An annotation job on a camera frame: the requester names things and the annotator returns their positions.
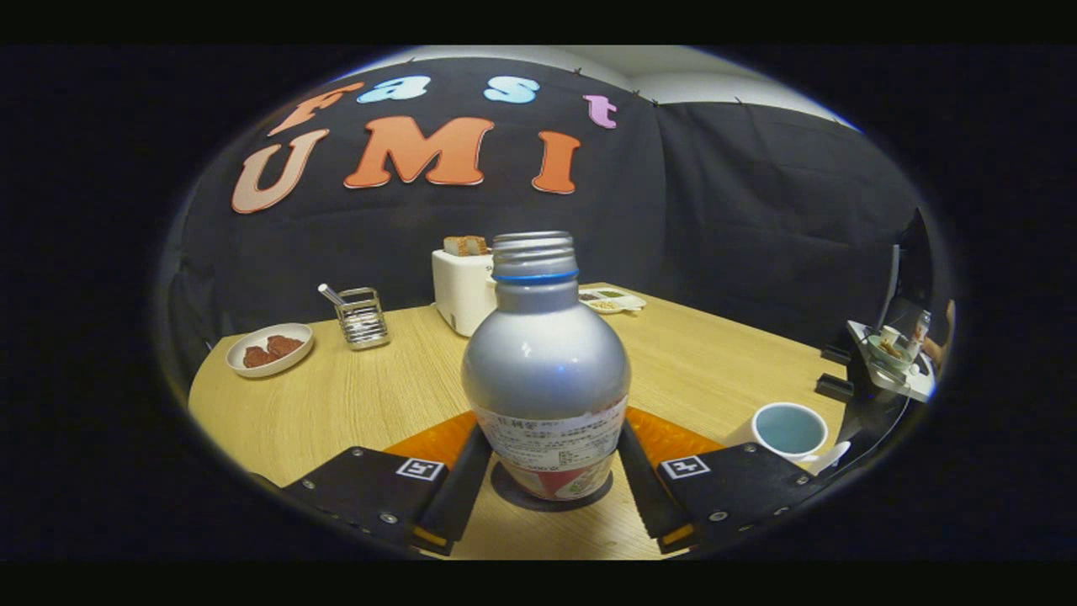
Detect silver juice bottle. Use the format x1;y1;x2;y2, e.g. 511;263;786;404
461;231;632;502

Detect dark monitor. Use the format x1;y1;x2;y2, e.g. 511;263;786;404
875;244;901;333

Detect small bowl with food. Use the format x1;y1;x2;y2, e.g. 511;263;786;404
867;335;908;371

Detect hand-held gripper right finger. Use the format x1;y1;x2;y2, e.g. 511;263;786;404
618;407;851;555

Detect white divided dish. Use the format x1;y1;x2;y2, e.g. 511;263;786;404
578;286;648;316

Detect white round plate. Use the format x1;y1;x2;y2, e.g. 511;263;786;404
225;322;315;378

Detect wooden table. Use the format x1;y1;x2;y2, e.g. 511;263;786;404
188;282;851;561

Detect grey side desk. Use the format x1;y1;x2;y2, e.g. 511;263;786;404
846;320;936;403

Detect white cup with blue inside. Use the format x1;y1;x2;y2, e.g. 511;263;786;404
722;401;852;476

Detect white toaster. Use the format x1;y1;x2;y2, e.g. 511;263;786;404
432;247;499;338

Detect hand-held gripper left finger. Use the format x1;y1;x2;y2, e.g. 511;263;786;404
282;411;493;556

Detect metal wire utensil holder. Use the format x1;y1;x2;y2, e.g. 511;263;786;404
334;287;391;351

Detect dark brown round coaster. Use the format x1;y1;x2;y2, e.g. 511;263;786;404
491;459;615;512

